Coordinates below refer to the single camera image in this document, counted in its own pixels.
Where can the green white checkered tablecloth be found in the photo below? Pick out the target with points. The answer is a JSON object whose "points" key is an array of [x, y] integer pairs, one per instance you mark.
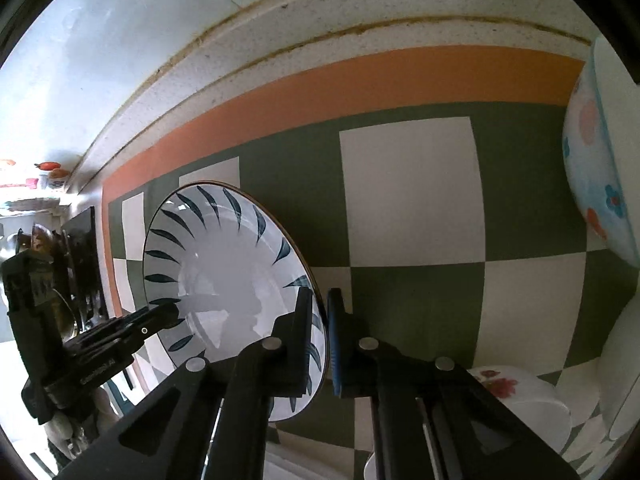
{"points": [[415, 185]]}

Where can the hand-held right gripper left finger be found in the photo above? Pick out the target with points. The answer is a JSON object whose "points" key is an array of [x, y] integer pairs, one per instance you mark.
{"points": [[300, 330]]}

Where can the white bowl red flower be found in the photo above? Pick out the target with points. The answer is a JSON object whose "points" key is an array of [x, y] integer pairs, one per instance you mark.
{"points": [[530, 400]]}

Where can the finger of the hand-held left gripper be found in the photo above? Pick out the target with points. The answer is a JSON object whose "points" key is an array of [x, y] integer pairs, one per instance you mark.
{"points": [[155, 317]]}

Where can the red fruit wall sticker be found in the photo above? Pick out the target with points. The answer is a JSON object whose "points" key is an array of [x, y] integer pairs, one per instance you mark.
{"points": [[47, 165]]}

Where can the white plate blue leaf pattern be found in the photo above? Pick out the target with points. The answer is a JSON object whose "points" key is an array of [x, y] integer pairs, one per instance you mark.
{"points": [[215, 280]]}

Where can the white bowl orange blue flowers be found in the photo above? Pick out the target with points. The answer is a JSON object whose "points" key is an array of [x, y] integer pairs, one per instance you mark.
{"points": [[595, 160]]}

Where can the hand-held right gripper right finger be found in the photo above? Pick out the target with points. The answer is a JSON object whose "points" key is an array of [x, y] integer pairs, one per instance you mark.
{"points": [[334, 345]]}

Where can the striped white plate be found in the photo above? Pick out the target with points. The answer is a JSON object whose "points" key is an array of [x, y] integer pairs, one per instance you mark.
{"points": [[625, 360]]}

